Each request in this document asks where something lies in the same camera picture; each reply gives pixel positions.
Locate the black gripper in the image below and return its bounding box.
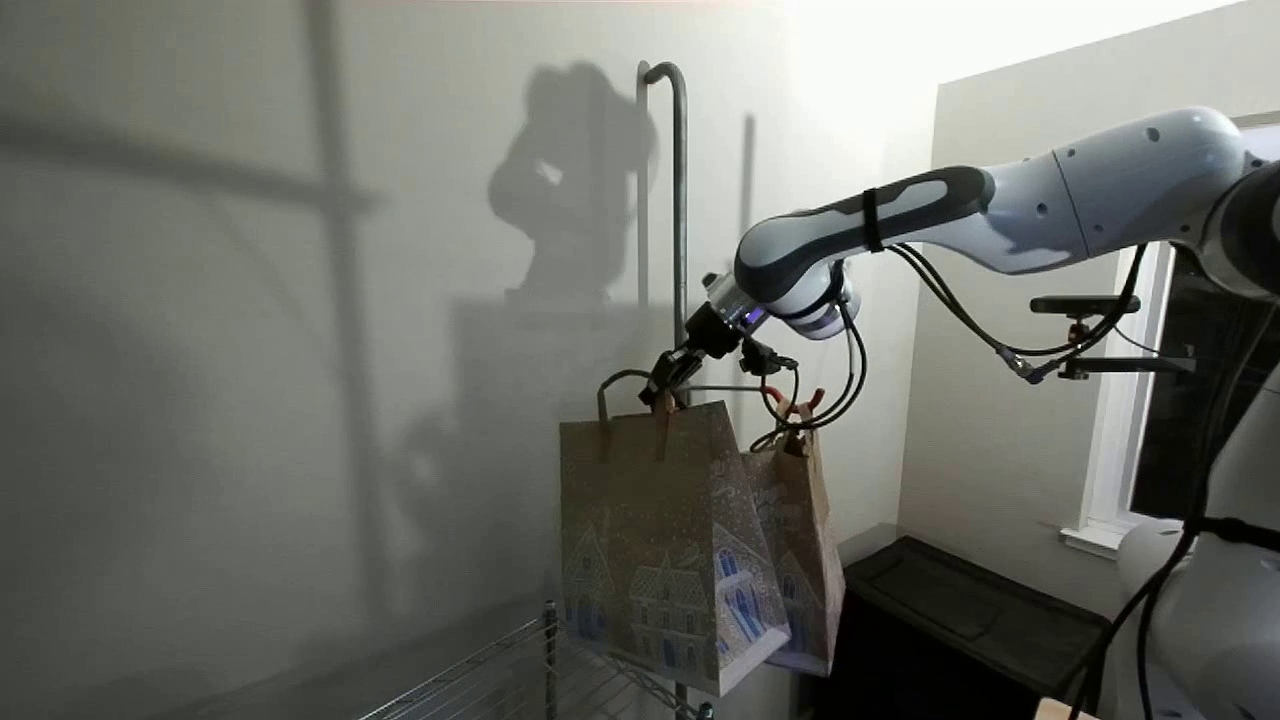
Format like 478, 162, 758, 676
639, 300, 754, 406

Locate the brown Trader Joe's paper bag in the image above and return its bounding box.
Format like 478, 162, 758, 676
743, 420, 853, 680
555, 367, 792, 701

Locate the grey metal pole stand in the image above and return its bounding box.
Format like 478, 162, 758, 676
631, 56, 701, 352

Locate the black cabinet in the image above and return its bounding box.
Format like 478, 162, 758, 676
810, 532, 1113, 720

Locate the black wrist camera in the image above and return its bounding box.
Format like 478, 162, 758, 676
738, 330, 806, 379

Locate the chrome wire rack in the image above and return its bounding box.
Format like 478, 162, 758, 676
358, 596, 718, 720

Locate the black camera on tripod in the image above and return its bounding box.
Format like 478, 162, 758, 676
1028, 292, 1199, 383

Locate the white window frame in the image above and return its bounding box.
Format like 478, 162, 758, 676
1055, 245, 1183, 559

